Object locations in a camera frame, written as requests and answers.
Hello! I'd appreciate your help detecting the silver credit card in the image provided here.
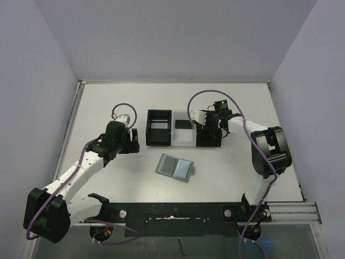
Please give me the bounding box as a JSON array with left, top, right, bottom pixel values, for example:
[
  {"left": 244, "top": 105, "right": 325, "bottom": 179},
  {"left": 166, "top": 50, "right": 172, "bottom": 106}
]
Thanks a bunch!
[{"left": 150, "top": 121, "right": 169, "bottom": 130}]

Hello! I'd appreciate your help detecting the black white sorting tray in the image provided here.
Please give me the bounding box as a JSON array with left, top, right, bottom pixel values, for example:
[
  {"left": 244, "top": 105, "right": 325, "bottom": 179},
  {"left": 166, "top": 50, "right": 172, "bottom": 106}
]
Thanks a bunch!
[{"left": 146, "top": 110, "right": 222, "bottom": 148}]

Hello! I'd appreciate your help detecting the black credit card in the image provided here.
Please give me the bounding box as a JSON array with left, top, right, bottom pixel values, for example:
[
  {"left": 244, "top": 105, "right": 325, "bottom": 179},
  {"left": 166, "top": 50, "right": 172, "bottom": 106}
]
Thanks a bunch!
[{"left": 175, "top": 120, "right": 192, "bottom": 130}]

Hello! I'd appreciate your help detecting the green card holder wallet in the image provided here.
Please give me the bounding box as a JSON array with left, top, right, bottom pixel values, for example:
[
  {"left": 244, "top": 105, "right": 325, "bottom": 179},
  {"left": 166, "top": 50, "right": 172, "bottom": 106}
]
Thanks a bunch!
[{"left": 155, "top": 153, "right": 195, "bottom": 183}]

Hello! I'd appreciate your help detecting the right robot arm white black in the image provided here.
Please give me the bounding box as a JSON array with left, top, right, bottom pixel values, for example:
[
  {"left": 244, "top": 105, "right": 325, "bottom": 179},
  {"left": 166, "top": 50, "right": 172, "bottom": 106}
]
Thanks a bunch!
[{"left": 205, "top": 100, "right": 292, "bottom": 206}]

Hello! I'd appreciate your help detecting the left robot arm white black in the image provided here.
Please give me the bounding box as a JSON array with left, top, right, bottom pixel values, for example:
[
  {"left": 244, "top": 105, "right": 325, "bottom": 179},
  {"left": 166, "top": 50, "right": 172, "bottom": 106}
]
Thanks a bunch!
[{"left": 23, "top": 120, "right": 140, "bottom": 243}]

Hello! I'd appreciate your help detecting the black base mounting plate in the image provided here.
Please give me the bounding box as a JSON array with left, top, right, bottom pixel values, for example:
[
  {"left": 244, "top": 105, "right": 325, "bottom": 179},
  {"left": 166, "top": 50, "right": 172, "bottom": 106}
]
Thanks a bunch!
[{"left": 87, "top": 201, "right": 272, "bottom": 241}]

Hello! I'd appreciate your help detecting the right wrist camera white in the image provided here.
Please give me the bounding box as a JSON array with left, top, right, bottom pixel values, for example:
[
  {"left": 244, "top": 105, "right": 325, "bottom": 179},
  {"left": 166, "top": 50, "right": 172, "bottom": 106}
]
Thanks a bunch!
[{"left": 189, "top": 110, "right": 207, "bottom": 126}]

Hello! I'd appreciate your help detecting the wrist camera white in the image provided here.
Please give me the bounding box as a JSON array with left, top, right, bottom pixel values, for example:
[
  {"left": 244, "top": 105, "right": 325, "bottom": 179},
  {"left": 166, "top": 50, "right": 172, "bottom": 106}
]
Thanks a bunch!
[
  {"left": 113, "top": 114, "right": 130, "bottom": 127},
  {"left": 189, "top": 110, "right": 207, "bottom": 126}
]

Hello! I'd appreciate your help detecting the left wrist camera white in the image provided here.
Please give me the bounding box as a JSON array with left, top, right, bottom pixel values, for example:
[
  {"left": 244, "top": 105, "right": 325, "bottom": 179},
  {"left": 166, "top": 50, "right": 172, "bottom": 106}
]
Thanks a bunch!
[{"left": 113, "top": 114, "right": 130, "bottom": 127}]

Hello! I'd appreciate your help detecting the aluminium left rail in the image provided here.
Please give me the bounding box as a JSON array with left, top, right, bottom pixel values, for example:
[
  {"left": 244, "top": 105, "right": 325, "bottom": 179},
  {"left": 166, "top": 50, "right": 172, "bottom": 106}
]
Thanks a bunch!
[{"left": 51, "top": 80, "right": 87, "bottom": 183}]

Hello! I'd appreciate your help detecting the aluminium rail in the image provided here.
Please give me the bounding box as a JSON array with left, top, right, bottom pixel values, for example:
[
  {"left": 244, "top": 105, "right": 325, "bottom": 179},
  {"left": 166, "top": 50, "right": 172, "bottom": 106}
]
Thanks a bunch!
[
  {"left": 51, "top": 80, "right": 87, "bottom": 183},
  {"left": 267, "top": 202, "right": 322, "bottom": 224}
]

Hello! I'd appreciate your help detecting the aluminium front rail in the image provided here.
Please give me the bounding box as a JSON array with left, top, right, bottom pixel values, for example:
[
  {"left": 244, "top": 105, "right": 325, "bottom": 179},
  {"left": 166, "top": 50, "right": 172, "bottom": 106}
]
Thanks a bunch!
[{"left": 267, "top": 202, "right": 322, "bottom": 224}]

